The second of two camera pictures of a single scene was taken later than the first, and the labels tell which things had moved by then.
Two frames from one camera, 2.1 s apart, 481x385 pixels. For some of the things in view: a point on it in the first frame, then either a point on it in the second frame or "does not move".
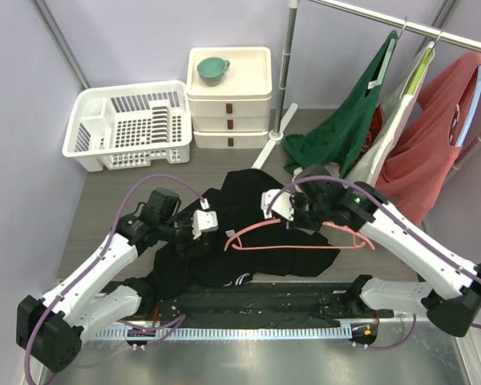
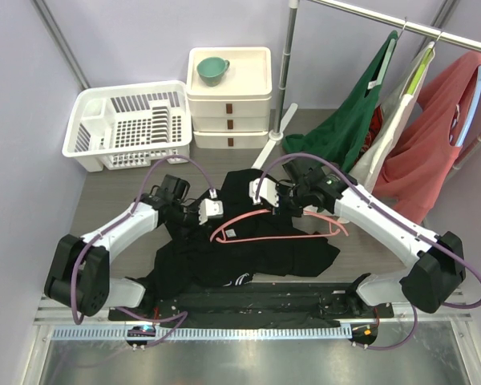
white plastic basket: [130, 127] does not move
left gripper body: [185, 248] to [190, 228]
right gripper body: [307, 217] to [289, 204]
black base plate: [271, 303] does not move
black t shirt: [240, 246] does not move
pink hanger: [228, 245] to [248, 239]
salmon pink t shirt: [415, 174] does not move
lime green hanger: [421, 66] does not move
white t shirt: [394, 112] does not move
